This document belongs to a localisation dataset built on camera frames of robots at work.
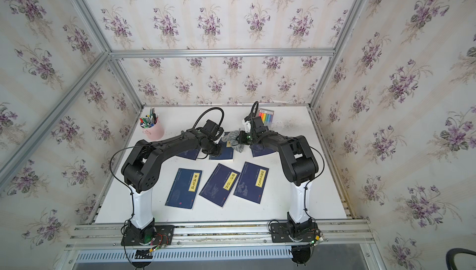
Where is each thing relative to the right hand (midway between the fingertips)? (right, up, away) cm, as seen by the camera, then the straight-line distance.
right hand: (240, 138), depth 99 cm
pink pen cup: (-47, +7, -4) cm, 47 cm away
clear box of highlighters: (+17, +12, +15) cm, 26 cm away
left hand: (-10, -8, -4) cm, 13 cm away
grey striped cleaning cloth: (-4, +1, -4) cm, 6 cm away
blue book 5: (+6, -20, -13) cm, 24 cm away
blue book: (+10, -6, -1) cm, 12 cm away
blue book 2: (-7, -7, -5) cm, 11 cm away
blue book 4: (-10, -21, -13) cm, 26 cm away
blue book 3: (-26, -22, -15) cm, 37 cm away
